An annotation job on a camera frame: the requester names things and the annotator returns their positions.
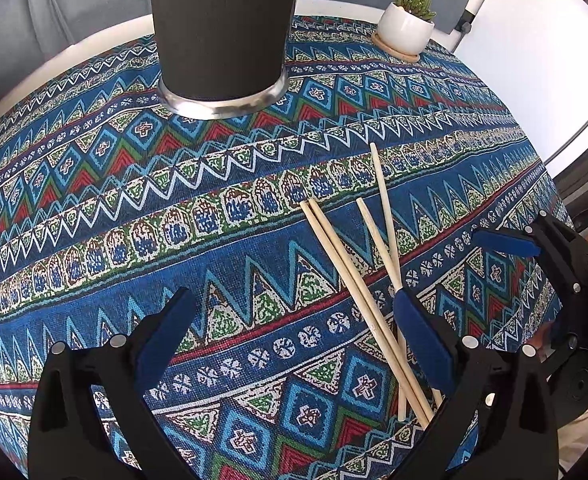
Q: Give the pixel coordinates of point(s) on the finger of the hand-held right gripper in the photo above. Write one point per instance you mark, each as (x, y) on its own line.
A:
(563, 342)
(508, 242)

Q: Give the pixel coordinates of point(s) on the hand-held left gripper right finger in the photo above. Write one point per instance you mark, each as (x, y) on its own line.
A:
(423, 340)

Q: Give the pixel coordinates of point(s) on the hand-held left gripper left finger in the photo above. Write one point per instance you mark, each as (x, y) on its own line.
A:
(166, 332)

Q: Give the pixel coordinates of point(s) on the light bamboo chopstick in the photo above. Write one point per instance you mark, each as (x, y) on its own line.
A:
(351, 270)
(377, 244)
(382, 210)
(344, 280)

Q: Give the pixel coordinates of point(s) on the black cylindrical utensil holder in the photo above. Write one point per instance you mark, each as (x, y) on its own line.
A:
(219, 35)

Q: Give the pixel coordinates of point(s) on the patterned blue tablecloth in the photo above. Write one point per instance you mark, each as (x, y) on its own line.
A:
(174, 200)

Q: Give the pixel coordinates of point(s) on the white board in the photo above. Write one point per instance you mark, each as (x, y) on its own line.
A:
(538, 60)

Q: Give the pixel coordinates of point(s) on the round wooden coaster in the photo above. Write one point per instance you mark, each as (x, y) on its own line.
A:
(398, 55)

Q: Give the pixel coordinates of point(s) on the succulent in white pot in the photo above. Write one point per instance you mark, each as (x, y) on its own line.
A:
(406, 25)

